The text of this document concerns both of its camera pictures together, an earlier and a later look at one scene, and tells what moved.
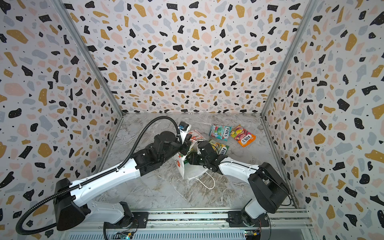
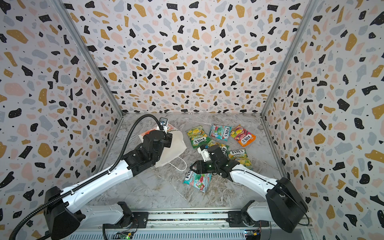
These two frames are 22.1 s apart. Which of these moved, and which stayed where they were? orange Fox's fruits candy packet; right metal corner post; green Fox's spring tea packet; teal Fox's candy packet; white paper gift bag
Moved: green Fox's spring tea packet; white paper gift bag
Stayed: right metal corner post; teal Fox's candy packet; orange Fox's fruits candy packet
